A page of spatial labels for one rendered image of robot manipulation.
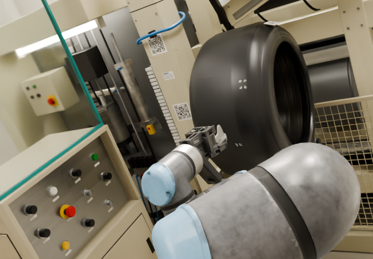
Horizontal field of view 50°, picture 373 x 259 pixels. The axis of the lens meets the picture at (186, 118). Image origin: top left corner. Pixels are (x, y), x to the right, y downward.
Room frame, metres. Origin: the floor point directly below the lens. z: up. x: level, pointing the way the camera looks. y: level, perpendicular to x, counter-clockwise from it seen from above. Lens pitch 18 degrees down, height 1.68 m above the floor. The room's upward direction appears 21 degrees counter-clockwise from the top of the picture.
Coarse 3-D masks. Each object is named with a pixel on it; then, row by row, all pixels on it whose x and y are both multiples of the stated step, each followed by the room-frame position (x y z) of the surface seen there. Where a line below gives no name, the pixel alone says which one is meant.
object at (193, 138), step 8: (192, 128) 1.09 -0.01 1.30; (200, 128) 1.06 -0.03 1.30; (208, 128) 1.05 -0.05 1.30; (192, 136) 1.02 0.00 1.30; (200, 136) 1.02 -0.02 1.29; (208, 136) 1.02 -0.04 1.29; (192, 144) 0.98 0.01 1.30; (200, 144) 1.02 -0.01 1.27; (208, 144) 1.01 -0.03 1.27; (200, 152) 0.97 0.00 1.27; (208, 152) 1.02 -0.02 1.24
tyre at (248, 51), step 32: (224, 32) 1.48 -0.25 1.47; (256, 32) 1.33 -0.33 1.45; (288, 32) 1.48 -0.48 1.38; (224, 64) 1.29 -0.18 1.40; (256, 64) 1.23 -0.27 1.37; (288, 64) 1.63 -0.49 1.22; (192, 96) 1.33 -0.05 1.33; (224, 96) 1.24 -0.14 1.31; (256, 96) 1.18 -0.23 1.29; (288, 96) 1.64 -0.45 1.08; (224, 128) 1.22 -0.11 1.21; (256, 128) 1.16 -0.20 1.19; (288, 128) 1.58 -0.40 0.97; (224, 160) 1.27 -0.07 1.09; (256, 160) 1.20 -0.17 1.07
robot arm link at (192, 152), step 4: (184, 144) 0.98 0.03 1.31; (176, 148) 0.96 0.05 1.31; (180, 148) 0.95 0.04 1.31; (184, 148) 0.95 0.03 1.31; (188, 148) 0.95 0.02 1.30; (192, 148) 0.95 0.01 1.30; (184, 152) 0.93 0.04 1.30; (188, 152) 0.93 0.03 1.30; (192, 152) 0.94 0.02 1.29; (196, 152) 0.95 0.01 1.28; (192, 156) 0.93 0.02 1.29; (196, 156) 0.94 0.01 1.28; (200, 156) 0.95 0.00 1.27; (196, 160) 0.93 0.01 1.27; (200, 160) 0.94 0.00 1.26; (196, 164) 0.92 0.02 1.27; (200, 164) 0.94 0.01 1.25; (196, 168) 0.92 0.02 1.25; (200, 168) 0.94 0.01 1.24; (196, 172) 0.92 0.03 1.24
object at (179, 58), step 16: (128, 0) 1.58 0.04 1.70; (144, 0) 1.54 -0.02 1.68; (160, 0) 1.55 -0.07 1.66; (144, 16) 1.56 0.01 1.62; (160, 16) 1.52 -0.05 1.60; (176, 16) 1.60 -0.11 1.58; (144, 32) 1.57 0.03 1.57; (176, 32) 1.57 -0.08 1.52; (176, 48) 1.53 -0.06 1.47; (160, 64) 1.56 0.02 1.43; (176, 64) 1.52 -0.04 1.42; (192, 64) 1.59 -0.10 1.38; (160, 80) 1.58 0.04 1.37; (176, 80) 1.54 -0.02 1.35; (176, 96) 1.56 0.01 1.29; (208, 160) 1.54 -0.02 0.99
